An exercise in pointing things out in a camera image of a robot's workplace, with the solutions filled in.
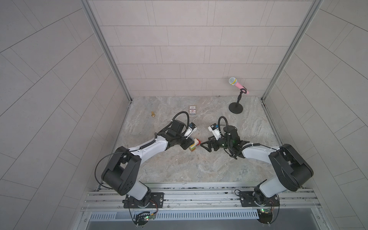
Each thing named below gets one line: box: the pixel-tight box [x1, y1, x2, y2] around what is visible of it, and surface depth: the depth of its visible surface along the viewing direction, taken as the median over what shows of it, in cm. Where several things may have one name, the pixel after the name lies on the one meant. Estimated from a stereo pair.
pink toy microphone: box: [228, 76, 250, 95], surface depth 95 cm
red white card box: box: [188, 105, 197, 116], surface depth 110 cm
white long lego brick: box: [189, 138, 199, 150], surface depth 88 cm
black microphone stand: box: [228, 88, 247, 115], surface depth 111 cm
